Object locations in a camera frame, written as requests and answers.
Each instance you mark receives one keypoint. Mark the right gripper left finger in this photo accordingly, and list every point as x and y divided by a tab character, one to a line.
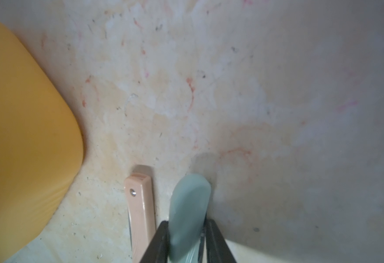
158	249

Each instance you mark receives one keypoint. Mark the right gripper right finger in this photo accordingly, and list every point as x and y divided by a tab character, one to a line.
216	245

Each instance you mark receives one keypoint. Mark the pink folding fruit knife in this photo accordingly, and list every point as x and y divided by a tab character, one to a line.
140	203

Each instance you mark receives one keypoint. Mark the yellow plastic storage box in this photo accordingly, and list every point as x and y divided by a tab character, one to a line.
41	147

